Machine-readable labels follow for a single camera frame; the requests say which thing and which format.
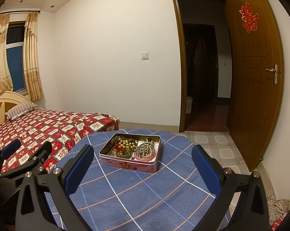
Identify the brown wooden door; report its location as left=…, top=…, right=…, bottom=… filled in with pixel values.
left=224, top=0, right=285, bottom=172

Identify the pink tin box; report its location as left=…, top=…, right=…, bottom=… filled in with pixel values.
left=98, top=133, right=161, bottom=173

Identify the dark wooden hallway door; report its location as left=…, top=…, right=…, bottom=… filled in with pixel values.
left=183, top=24, right=218, bottom=101

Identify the silver metal bead bracelet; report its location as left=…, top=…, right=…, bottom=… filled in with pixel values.
left=136, top=142, right=155, bottom=158

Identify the window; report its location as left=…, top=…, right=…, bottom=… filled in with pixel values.
left=6, top=20, right=28, bottom=94

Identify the dark curtain rod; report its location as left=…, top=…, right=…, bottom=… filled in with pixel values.
left=0, top=10, right=41, bottom=17

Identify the cream wooden headboard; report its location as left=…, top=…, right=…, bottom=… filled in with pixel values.
left=0, top=91, right=31, bottom=127

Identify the dark bead bracelet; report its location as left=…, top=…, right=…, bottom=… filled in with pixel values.
left=115, top=150, right=132, bottom=159

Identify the red printed bedspread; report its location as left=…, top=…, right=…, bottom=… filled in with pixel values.
left=0, top=108, right=120, bottom=174

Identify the patterned grey cloth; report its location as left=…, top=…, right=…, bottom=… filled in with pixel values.
left=266, top=198, right=290, bottom=224

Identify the brown door frame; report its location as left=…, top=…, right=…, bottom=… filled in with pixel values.
left=169, top=0, right=228, bottom=133

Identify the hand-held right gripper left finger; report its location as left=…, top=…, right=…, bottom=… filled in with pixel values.
left=15, top=144, right=95, bottom=231

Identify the red cloth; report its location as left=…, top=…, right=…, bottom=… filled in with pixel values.
left=270, top=218, right=286, bottom=231

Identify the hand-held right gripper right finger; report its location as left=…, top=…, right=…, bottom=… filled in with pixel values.
left=191, top=145, right=272, bottom=231

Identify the blue checked tablecloth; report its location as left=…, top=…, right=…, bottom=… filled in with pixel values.
left=43, top=129, right=232, bottom=231

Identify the red hallway door decoration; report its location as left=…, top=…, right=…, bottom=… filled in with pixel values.
left=195, top=38, right=207, bottom=51

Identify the striped pillow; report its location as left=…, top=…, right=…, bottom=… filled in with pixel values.
left=5, top=102, right=38, bottom=121

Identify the gold bead necklace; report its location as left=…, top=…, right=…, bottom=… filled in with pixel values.
left=114, top=137, right=136, bottom=152

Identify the metal door handle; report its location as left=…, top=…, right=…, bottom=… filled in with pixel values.
left=265, top=64, right=278, bottom=85

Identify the red paper door decoration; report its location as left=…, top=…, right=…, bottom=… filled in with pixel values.
left=239, top=3, right=259, bottom=33

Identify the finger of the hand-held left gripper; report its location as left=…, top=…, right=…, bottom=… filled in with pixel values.
left=0, top=139, right=22, bottom=174
left=0, top=141, right=52, bottom=180

